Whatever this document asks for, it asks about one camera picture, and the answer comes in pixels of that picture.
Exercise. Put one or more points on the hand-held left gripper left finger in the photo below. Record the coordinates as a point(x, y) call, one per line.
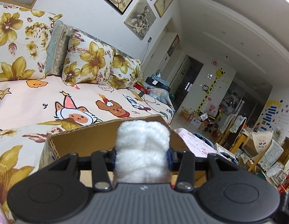
point(114, 161)

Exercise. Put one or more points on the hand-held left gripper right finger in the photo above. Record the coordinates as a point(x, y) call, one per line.
point(169, 159)

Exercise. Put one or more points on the white fluffy sock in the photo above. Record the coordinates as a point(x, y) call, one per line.
point(142, 149)

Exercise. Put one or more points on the cardboard box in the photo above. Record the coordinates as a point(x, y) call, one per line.
point(88, 142)

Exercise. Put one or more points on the pile of small cartons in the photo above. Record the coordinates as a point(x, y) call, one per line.
point(196, 120)

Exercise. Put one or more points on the cartoon printed sofa cover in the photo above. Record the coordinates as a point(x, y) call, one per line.
point(76, 102)

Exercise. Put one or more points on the pile of folded clothes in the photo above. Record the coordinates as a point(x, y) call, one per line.
point(158, 84)

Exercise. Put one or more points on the red box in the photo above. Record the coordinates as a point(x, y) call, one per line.
point(141, 87)

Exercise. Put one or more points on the giraffe height chart sticker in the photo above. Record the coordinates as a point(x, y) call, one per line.
point(213, 84)

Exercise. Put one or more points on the white printed tote bag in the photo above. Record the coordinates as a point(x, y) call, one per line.
point(261, 142)

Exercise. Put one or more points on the floral fabric sofa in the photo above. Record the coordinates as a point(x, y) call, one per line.
point(11, 168)

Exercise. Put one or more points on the lace chair cover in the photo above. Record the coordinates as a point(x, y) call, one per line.
point(273, 154)

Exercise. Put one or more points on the small dark framed picture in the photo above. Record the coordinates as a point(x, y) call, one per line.
point(173, 45)

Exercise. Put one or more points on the red berry decoration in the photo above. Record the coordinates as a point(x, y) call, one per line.
point(288, 179)

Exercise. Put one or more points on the teal lace-edged cushion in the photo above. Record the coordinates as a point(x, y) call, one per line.
point(58, 46)

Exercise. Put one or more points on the unframed grey sketch picture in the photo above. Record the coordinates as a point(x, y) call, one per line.
point(141, 18)

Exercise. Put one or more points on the monkey wall sticker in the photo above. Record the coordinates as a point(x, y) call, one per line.
point(205, 88)

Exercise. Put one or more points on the sun wall sticker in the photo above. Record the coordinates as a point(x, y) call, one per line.
point(214, 63)

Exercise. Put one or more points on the wall chart with blue bars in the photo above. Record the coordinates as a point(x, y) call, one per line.
point(270, 114)

